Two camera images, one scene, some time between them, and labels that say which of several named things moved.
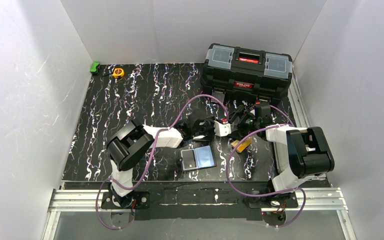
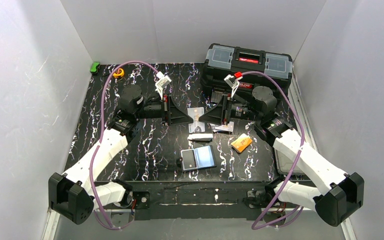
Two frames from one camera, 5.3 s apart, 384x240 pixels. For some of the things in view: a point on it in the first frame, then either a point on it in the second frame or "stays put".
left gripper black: (208, 126) to (166, 110)
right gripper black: (241, 118) to (225, 110)
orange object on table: (244, 143) stays put
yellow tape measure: (118, 72) stays put
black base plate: (198, 201) stays put
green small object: (94, 67) stays put
